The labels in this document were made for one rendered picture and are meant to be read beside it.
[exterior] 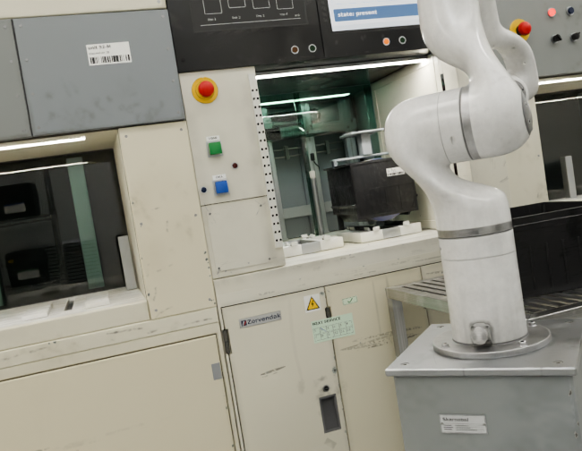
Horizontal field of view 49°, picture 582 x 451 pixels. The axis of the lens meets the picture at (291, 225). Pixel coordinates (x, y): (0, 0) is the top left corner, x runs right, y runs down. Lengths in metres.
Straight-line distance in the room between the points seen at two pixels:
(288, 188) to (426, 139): 1.62
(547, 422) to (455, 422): 0.13
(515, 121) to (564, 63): 1.14
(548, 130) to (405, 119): 1.66
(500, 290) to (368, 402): 0.85
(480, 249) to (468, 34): 0.34
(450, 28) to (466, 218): 0.31
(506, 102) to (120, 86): 0.95
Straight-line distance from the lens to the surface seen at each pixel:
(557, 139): 2.70
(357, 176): 1.96
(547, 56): 2.12
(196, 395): 1.67
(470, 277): 1.04
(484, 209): 1.03
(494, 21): 1.41
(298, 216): 2.63
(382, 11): 1.87
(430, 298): 1.55
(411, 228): 2.03
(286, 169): 2.62
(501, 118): 1.02
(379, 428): 1.86
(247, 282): 1.65
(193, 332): 1.64
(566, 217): 1.46
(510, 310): 1.06
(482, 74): 1.04
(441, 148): 1.04
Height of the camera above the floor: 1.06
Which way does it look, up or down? 3 degrees down
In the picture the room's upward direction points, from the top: 9 degrees counter-clockwise
